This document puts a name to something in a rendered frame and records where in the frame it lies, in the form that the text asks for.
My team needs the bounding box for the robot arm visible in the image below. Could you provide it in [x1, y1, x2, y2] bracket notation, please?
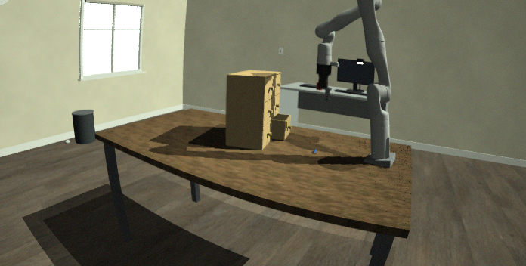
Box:
[315, 0, 391, 159]

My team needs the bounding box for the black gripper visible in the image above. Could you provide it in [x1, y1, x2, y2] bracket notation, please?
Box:
[317, 54, 339, 101]

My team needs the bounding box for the tan wooden chest of drawers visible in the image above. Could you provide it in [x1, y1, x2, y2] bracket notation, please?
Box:
[226, 70, 281, 150]

